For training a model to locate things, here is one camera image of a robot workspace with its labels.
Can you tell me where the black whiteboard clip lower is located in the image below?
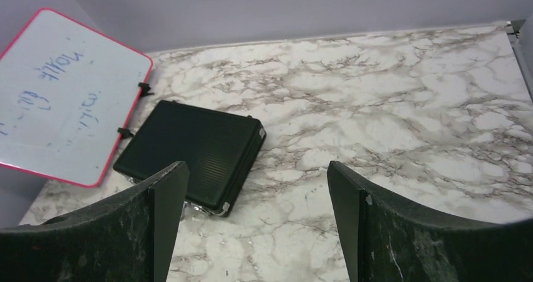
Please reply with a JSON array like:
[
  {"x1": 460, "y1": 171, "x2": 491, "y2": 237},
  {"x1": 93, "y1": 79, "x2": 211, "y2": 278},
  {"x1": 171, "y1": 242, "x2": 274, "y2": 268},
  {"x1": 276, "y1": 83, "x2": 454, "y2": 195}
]
[{"x1": 117, "y1": 127, "x2": 135, "y2": 140}]

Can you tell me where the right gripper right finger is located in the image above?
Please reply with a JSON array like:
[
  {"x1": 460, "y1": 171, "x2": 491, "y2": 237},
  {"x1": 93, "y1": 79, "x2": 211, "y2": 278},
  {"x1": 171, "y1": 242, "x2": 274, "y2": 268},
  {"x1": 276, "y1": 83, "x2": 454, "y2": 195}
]
[{"x1": 327, "y1": 161, "x2": 532, "y2": 281}]

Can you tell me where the pink framed whiteboard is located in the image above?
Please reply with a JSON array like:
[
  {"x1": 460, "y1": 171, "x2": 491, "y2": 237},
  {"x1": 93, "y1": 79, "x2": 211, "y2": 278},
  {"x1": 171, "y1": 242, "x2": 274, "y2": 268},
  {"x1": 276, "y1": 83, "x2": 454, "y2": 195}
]
[{"x1": 1, "y1": 8, "x2": 153, "y2": 187}]

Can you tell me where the black whiteboard clip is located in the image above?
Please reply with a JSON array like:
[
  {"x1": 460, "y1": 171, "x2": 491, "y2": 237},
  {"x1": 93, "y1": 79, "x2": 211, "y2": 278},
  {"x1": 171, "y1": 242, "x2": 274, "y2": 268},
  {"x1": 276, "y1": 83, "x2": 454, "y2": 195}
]
[
  {"x1": 138, "y1": 82, "x2": 155, "y2": 98},
  {"x1": 117, "y1": 127, "x2": 135, "y2": 140}
]

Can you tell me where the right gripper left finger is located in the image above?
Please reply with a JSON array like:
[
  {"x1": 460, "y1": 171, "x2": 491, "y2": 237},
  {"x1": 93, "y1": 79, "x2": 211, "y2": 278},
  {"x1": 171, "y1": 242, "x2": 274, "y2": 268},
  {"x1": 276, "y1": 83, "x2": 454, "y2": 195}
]
[{"x1": 1, "y1": 161, "x2": 189, "y2": 281}]

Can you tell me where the black poker case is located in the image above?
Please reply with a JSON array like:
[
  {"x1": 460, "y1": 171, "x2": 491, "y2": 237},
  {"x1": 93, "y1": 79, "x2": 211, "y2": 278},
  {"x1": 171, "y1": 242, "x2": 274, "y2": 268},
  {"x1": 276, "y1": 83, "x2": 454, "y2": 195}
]
[{"x1": 113, "y1": 100, "x2": 267, "y2": 217}]

